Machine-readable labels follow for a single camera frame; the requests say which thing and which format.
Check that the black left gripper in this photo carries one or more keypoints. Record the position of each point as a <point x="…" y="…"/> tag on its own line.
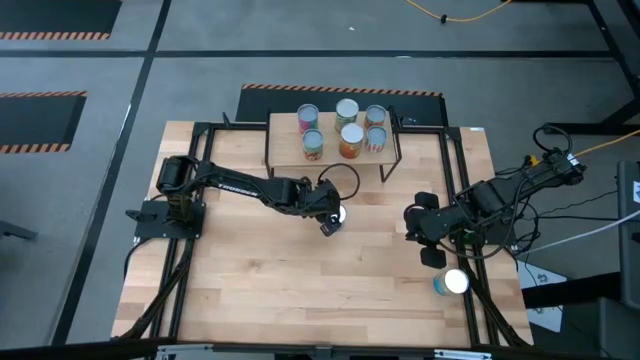
<point x="320" y="199"/>

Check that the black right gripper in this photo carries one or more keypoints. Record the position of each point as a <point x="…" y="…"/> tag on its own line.
<point x="440" y="225"/>

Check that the green red swirl label can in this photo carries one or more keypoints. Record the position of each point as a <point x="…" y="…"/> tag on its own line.
<point x="313" y="139"/>

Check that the teal orange label tin can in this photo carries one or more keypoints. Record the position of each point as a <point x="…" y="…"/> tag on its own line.
<point x="455" y="281"/>

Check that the orange pineapple label tin can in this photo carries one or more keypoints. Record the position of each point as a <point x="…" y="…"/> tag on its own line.
<point x="352" y="133"/>

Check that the pink green label tin can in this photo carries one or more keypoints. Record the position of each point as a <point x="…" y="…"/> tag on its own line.
<point x="308" y="114"/>

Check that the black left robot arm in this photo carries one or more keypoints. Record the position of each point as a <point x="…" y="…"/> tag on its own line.
<point x="235" y="184"/>

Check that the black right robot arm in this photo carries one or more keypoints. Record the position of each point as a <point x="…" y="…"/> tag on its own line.
<point x="500" y="197"/>

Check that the black hazard-striped floor mat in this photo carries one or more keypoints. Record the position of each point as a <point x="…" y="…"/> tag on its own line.
<point x="55" y="15"/>
<point x="420" y="107"/>
<point x="35" y="122"/>

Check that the white paper sheet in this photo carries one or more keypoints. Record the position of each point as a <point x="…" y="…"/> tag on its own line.
<point x="540" y="277"/>

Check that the black table crossbar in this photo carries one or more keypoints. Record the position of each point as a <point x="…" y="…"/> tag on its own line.
<point x="250" y="350"/>

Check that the black furniture foot bar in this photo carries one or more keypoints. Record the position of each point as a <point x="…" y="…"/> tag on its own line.
<point x="570" y="292"/>

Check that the grey equipment cabinet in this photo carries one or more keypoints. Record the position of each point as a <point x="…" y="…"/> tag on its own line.
<point x="629" y="240"/>

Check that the dark grey floor box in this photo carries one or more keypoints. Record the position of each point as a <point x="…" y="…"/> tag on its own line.
<point x="610" y="330"/>

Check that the grey furniture foot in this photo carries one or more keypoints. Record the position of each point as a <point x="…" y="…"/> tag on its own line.
<point x="15" y="231"/>

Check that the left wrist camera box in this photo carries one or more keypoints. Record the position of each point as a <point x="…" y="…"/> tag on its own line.
<point x="330" y="229"/>

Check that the wooden shelf black metal frame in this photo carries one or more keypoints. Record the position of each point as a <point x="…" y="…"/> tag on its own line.
<point x="285" y="145"/>

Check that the silver metal bracket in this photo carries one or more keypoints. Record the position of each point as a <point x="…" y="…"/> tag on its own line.
<point x="185" y="352"/>
<point x="462" y="355"/>

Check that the black metal stand frame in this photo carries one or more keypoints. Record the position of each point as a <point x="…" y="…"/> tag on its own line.
<point x="575" y="128"/>

